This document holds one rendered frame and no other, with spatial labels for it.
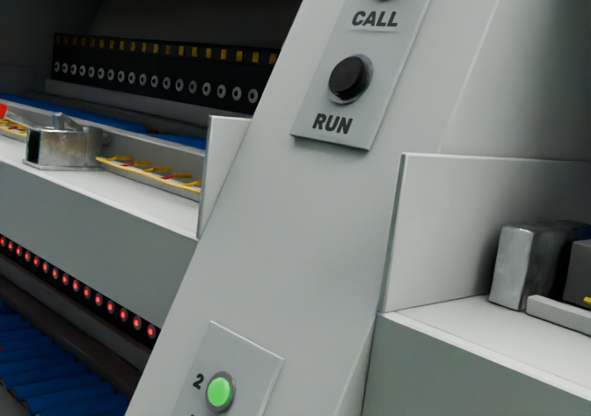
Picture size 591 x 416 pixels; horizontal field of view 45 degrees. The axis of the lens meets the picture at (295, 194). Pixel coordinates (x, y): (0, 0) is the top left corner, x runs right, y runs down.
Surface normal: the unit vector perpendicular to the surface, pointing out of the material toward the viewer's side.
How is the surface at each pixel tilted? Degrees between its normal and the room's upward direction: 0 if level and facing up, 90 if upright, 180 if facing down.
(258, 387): 90
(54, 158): 90
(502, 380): 112
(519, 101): 90
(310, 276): 90
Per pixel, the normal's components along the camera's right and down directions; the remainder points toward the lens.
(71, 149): 0.68, 0.19
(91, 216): -0.72, 0.01
